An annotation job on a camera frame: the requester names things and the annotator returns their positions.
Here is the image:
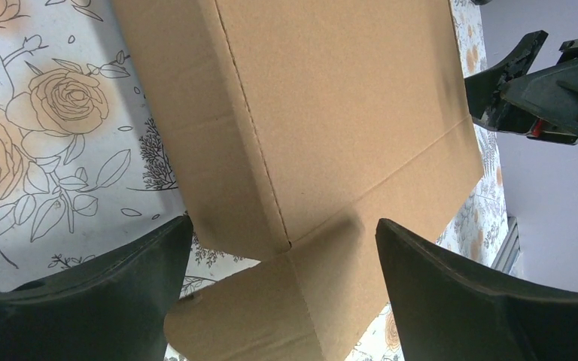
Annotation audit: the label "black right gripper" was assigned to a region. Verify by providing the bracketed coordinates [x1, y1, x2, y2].
[464, 30, 578, 145]

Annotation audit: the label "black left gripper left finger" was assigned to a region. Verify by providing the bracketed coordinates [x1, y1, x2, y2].
[0, 215, 193, 360]

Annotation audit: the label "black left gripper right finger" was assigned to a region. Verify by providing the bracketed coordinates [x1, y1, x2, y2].
[376, 218, 578, 360]

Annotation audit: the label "brown cardboard box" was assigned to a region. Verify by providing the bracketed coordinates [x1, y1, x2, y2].
[114, 1, 483, 360]

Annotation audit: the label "aluminium frame rails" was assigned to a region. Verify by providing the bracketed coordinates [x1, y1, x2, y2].
[491, 217, 520, 274]

